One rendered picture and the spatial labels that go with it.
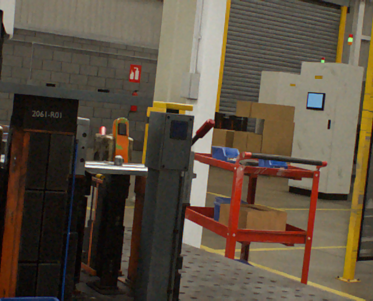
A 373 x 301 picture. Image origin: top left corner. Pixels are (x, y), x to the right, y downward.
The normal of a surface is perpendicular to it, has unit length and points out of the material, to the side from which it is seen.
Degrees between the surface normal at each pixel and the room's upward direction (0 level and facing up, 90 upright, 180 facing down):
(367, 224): 89
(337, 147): 90
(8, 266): 90
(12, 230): 90
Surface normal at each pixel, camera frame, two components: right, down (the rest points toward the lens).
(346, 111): 0.59, 0.11
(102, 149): -0.88, -0.07
